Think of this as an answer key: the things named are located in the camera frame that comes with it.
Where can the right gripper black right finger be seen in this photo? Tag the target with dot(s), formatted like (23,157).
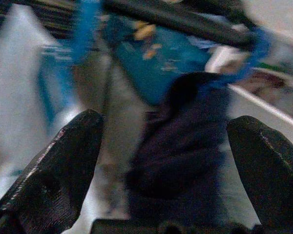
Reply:
(271,175)

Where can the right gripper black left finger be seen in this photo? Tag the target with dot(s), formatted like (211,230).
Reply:
(51,182)

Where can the blue plastic clothes hanger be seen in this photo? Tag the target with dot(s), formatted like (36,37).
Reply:
(85,29)

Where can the dark navy garment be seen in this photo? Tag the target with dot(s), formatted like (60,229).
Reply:
(175,146)

